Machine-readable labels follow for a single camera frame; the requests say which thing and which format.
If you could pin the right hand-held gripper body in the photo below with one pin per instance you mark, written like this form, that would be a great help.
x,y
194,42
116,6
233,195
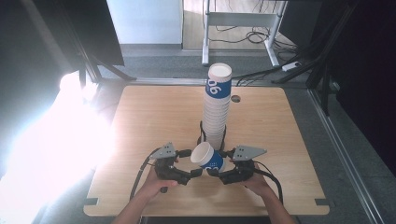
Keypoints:
x,y
243,169

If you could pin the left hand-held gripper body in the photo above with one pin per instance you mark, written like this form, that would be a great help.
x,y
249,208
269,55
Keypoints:
x,y
166,165

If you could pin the blue and white paper cup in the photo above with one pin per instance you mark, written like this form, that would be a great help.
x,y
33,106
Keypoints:
x,y
207,158

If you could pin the stack of paper cups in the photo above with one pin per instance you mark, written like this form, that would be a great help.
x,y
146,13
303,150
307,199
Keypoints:
x,y
217,109

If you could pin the person's right hand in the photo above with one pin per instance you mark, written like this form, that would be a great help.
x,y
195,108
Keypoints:
x,y
257,185

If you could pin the person's left hand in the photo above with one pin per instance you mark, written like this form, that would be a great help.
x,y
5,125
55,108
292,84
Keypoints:
x,y
154,186

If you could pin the bright studio lamp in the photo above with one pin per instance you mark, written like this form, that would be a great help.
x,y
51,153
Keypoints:
x,y
62,140

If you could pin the white power strip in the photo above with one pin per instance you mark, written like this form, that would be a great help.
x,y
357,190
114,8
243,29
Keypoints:
x,y
291,66

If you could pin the black metal stand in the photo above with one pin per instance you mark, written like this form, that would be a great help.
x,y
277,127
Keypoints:
x,y
323,62
93,62

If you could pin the white partition panel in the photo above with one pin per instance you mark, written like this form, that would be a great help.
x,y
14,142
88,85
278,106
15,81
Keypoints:
x,y
144,21

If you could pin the white metal desk frame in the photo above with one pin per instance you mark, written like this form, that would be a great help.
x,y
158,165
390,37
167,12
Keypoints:
x,y
239,19

